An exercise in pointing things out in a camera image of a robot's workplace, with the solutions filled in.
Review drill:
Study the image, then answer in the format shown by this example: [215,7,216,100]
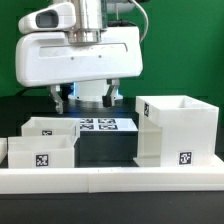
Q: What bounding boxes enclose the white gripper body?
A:
[15,27,143,87]

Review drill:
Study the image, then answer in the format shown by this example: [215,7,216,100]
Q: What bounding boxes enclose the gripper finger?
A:
[49,85,63,114]
[102,79,120,108]

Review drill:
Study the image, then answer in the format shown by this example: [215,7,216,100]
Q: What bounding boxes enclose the white drawer box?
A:
[21,117,80,137]
[8,135,79,169]

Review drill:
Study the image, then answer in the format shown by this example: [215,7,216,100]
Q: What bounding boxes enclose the white front drawer box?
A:
[8,135,79,169]

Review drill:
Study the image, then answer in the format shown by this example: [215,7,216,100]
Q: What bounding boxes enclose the white drawer cabinet frame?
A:
[134,95,219,167]

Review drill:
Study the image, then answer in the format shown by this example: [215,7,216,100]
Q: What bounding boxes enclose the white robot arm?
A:
[15,0,145,113]

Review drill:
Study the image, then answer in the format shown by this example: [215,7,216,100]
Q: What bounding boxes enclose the printed marker sheet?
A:
[80,118,137,131]

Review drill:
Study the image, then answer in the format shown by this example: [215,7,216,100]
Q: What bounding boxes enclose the black cable bundle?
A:
[14,87,34,98]

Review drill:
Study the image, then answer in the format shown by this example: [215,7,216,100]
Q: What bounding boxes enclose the white workspace border frame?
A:
[0,137,224,195]

